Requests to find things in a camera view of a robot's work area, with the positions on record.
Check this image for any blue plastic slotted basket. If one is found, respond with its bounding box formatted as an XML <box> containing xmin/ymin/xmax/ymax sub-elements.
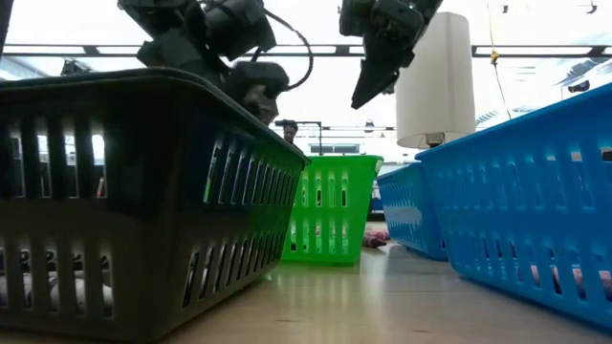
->
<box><xmin>376</xmin><ymin>161</ymin><xmax>449</xmax><ymax>262</ymax></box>
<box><xmin>414</xmin><ymin>83</ymin><xmax>612</xmax><ymax>332</ymax></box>

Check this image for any table lamp white shade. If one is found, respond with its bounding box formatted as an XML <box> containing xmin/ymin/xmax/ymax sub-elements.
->
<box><xmin>394</xmin><ymin>11</ymin><xmax>477</xmax><ymax>149</ymax></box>

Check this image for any yellow hanging cord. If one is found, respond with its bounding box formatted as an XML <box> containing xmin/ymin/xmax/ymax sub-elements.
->
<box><xmin>486</xmin><ymin>0</ymin><xmax>513</xmax><ymax>120</ymax></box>

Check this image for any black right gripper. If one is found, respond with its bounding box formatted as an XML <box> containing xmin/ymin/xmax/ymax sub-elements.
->
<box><xmin>339</xmin><ymin>0</ymin><xmax>444</xmax><ymax>110</ymax></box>

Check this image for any person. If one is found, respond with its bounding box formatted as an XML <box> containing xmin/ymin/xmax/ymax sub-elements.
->
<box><xmin>281</xmin><ymin>121</ymin><xmax>300</xmax><ymax>146</ymax></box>

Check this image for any black ceiling fixture cluster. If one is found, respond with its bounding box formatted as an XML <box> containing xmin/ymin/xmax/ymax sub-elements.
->
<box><xmin>59</xmin><ymin>59</ymin><xmax>92</xmax><ymax>76</ymax></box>

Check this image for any black left camera cable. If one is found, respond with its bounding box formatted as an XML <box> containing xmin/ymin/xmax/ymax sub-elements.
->
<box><xmin>257</xmin><ymin>8</ymin><xmax>316</xmax><ymax>93</ymax></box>

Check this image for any grey paper-wrapped crayon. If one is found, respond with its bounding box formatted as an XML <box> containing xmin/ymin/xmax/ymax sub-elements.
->
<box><xmin>0</xmin><ymin>274</ymin><xmax>34</xmax><ymax>307</ymax></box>
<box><xmin>47</xmin><ymin>279</ymin><xmax>90</xmax><ymax>314</ymax></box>

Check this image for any green plastic slotted basket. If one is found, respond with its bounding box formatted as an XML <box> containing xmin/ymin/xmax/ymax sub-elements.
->
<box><xmin>280</xmin><ymin>154</ymin><xmax>384</xmax><ymax>267</ymax></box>

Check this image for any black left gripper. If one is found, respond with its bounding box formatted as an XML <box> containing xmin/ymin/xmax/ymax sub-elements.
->
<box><xmin>136</xmin><ymin>28</ymin><xmax>229</xmax><ymax>85</ymax></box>

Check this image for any black overhead beam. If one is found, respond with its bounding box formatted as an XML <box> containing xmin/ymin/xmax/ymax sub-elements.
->
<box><xmin>0</xmin><ymin>43</ymin><xmax>612</xmax><ymax>58</ymax></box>

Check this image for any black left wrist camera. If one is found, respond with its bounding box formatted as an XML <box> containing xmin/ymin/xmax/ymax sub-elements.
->
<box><xmin>224</xmin><ymin>60</ymin><xmax>291</xmax><ymax>126</ymax></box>

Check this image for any black plastic slotted basket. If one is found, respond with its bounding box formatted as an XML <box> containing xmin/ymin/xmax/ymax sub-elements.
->
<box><xmin>0</xmin><ymin>67</ymin><xmax>311</xmax><ymax>341</ymax></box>

